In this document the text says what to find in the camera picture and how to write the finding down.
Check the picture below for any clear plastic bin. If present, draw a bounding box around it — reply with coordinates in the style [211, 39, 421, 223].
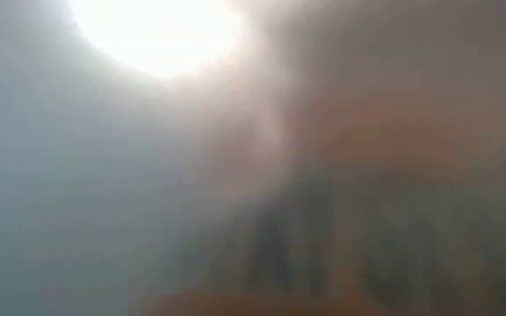
[0, 0, 506, 316]

